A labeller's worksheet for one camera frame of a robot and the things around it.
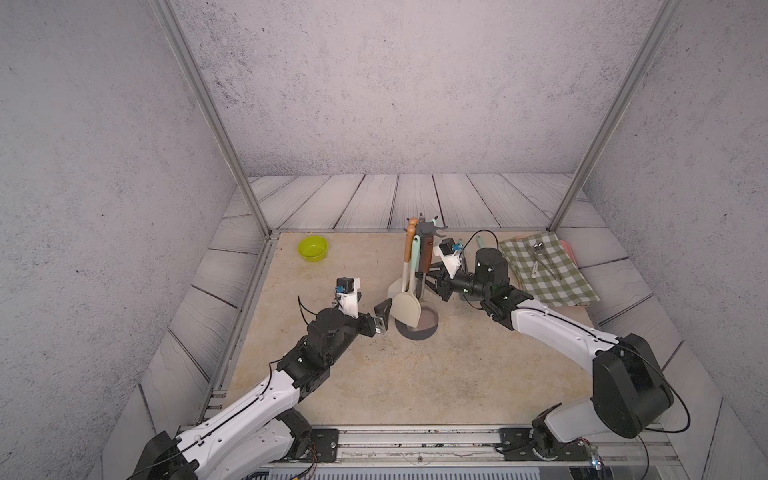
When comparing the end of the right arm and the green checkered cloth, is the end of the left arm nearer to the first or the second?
the end of the right arm

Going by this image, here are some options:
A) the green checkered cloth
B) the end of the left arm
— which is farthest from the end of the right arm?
the green checkered cloth

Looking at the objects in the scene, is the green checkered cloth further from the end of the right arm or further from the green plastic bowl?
the green plastic bowl

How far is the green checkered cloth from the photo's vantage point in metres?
1.01

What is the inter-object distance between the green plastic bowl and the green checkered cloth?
0.69 meters

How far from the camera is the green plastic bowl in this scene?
111 cm

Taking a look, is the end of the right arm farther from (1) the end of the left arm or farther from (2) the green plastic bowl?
(2) the green plastic bowl

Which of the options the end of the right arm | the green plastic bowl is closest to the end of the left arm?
the end of the right arm
